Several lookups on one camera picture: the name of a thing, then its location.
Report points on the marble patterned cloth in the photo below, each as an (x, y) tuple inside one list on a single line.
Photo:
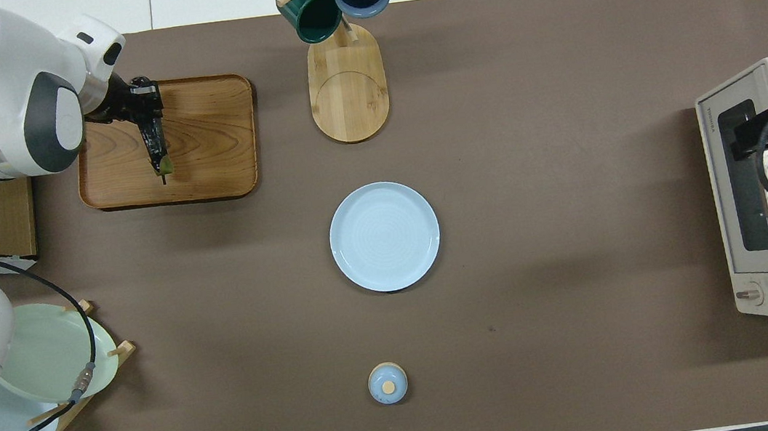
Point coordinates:
[(2, 264)]

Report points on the pale green plate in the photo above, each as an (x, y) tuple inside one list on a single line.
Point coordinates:
[(49, 352)]

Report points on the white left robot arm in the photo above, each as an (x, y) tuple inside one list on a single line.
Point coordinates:
[(10, 93)]

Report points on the wooden plate rack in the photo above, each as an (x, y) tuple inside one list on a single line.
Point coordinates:
[(126, 350)]

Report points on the brown table mat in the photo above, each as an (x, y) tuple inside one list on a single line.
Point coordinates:
[(539, 226)]

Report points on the wooden mug tree stand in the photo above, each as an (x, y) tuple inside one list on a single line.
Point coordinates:
[(349, 95)]

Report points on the dark green mug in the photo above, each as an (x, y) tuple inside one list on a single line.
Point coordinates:
[(315, 15)]

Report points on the rectangular wooden tray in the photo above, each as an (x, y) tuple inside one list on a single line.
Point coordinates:
[(214, 141)]

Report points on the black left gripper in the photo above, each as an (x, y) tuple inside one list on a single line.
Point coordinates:
[(117, 102)]

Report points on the light blue racked plate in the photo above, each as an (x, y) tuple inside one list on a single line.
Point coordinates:
[(14, 422)]

